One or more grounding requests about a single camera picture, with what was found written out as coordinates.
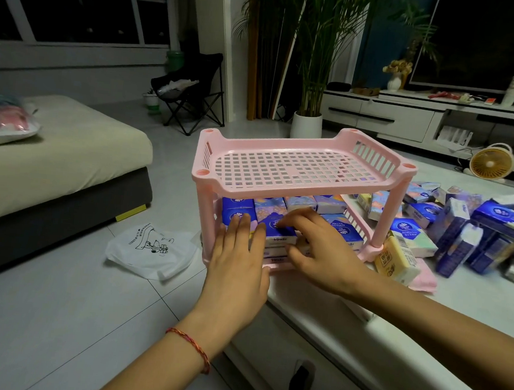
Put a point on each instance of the white cloth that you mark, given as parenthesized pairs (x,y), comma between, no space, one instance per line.
(176,86)

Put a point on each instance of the person's left hand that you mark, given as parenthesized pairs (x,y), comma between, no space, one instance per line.
(231,284)

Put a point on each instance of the leaning wooden boards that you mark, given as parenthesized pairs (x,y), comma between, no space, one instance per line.
(254,44)

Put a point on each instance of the person's right thumb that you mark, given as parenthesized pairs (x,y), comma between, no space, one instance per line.
(295,258)

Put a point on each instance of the white television cabinet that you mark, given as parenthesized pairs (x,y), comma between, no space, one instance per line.
(394,117)

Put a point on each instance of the pile of assorted tissue packs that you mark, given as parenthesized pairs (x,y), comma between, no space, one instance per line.
(456,223)

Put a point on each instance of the person's left thumb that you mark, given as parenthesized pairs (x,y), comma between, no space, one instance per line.
(264,279)

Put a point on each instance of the green bin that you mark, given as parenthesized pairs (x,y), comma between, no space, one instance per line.
(175,61)

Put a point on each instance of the blue tissue packet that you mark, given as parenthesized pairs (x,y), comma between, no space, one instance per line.
(280,238)

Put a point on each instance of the black television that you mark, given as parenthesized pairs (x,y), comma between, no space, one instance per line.
(490,42)

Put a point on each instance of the tall green palm plant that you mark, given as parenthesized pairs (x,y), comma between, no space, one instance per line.
(324,37)

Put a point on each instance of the person's right hand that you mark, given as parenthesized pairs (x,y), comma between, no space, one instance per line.
(327,261)

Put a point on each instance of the white coffee table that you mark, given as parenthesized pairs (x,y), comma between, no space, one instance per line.
(405,349)

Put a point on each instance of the row of shelved tissue packets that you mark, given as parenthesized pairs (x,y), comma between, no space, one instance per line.
(238,209)

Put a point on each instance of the red packet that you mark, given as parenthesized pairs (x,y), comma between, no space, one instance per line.
(443,95)

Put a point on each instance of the yellow desk fan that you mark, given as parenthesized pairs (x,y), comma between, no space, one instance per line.
(492,163)

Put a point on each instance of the beige sofa with grey base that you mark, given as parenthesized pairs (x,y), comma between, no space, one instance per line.
(62,162)

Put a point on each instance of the pink plastic two-tier rack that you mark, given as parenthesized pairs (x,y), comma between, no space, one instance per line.
(295,164)

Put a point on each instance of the person's left forearm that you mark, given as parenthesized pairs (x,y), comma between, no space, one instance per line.
(156,368)

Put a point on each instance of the person's left middle finger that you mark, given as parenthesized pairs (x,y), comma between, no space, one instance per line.
(243,236)

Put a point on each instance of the white router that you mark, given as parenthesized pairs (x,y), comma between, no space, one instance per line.
(455,137)

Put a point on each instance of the white printed plastic bag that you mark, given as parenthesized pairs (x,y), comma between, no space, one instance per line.
(149,250)

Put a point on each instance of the clear bag of clothes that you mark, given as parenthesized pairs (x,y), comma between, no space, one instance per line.
(3,119)

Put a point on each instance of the black pouch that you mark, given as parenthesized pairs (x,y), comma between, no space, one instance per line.
(338,86)

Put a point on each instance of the white round plant pot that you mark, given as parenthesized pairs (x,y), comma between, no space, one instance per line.
(306,126)

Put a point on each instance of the small white potted plant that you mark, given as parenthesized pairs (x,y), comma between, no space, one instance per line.
(151,101)

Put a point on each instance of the white vase with flowers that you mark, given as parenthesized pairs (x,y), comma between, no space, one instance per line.
(395,77)

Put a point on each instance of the yellow sofa tag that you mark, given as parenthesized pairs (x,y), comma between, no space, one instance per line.
(130,213)

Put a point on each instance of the small wooden tray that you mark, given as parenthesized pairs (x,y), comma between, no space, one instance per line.
(365,91)

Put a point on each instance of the person's right forearm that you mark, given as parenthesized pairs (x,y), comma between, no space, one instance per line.
(441,343)

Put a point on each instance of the black folding chair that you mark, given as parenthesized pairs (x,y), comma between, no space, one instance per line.
(200,75)

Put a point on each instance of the person's left little finger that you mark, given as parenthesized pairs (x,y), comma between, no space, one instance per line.
(218,243)

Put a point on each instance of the pink plastic bag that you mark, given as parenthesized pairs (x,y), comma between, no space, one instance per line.
(427,279)

